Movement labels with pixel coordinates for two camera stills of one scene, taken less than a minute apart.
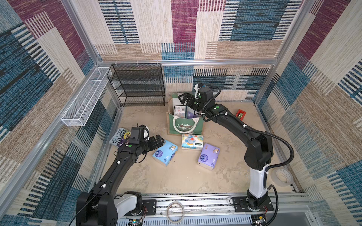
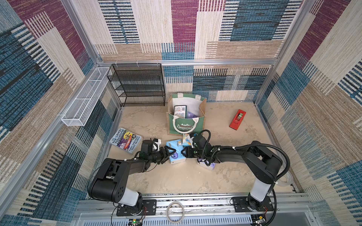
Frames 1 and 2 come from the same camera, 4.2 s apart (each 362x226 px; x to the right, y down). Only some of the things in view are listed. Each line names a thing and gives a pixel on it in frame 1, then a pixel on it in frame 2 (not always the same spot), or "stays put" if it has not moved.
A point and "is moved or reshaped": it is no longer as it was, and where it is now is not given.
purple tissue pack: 190,115 stays put
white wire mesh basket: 78,112 stays put
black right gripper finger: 185,98 → 187,149
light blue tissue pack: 164,154 is moved or reshaped
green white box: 180,111 stays put
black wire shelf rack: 138,84 stays put
